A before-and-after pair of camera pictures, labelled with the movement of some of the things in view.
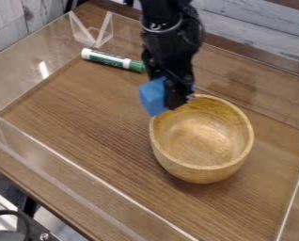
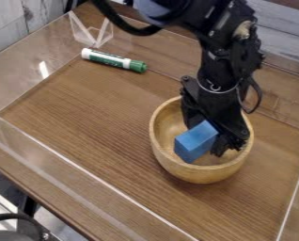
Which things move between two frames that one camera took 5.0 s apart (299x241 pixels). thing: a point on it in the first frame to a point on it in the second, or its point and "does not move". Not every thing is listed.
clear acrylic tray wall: (77, 194) does not move
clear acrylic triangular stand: (83, 36) does not move
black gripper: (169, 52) to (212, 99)
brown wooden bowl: (204, 138) does not move
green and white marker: (113, 59) does not move
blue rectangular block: (154, 91) to (196, 142)
